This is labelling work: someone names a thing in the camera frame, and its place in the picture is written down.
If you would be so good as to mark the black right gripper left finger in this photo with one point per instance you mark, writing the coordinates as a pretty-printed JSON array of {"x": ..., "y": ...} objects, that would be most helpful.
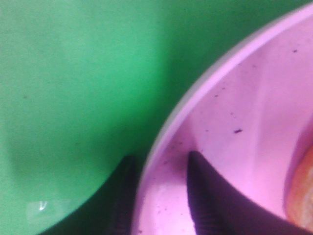
[{"x": 112, "y": 203}]

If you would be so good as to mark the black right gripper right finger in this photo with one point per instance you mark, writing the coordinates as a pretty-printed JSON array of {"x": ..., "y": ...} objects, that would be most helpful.
[{"x": 217, "y": 208}]

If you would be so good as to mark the burger with sesame bun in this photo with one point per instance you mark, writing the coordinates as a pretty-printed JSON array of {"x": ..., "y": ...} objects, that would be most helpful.
[{"x": 299, "y": 201}]

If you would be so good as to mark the pink round plate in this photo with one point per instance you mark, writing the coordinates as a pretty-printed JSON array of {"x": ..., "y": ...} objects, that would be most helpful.
[{"x": 250, "y": 115}]

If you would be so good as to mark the green table cloth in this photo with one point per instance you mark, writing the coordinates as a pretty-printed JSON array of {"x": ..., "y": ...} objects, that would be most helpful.
[{"x": 85, "y": 82}]

